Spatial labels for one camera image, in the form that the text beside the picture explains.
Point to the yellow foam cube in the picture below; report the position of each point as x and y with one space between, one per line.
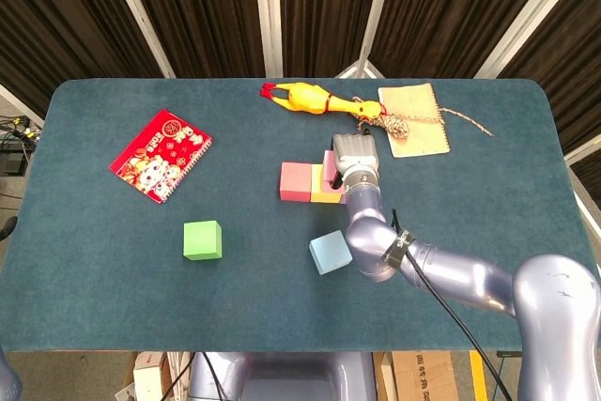
317 185

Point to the dark brown curtain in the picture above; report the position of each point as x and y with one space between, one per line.
211 11

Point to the beige cloth notebook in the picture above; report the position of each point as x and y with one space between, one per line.
420 143

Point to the teal felt table cover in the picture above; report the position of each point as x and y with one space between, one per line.
282 307

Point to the green foam cube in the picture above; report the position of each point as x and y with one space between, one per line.
202 241

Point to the red foam cube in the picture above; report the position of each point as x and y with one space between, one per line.
296 182

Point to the yellow rubber chicken toy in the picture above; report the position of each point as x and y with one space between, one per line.
305 98

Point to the white carton box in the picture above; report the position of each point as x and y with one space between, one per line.
145 377

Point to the grey robot torso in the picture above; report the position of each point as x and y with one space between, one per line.
291 377

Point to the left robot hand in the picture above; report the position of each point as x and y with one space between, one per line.
9 228

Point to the brown cardboard box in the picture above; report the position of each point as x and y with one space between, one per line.
422 377

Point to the light blue foam cube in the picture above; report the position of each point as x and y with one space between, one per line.
328 253

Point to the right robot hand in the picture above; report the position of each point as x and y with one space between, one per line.
357 152

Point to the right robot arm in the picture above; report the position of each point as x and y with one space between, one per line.
446 269

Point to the red spiral notebook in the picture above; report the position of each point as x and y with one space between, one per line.
159 157

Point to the pink foam cube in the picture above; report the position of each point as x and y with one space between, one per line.
329 168

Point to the white metal frame post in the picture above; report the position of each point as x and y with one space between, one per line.
584 151
375 11
19 107
267 11
138 11
530 11

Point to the black equipment box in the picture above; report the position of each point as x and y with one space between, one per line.
11 164

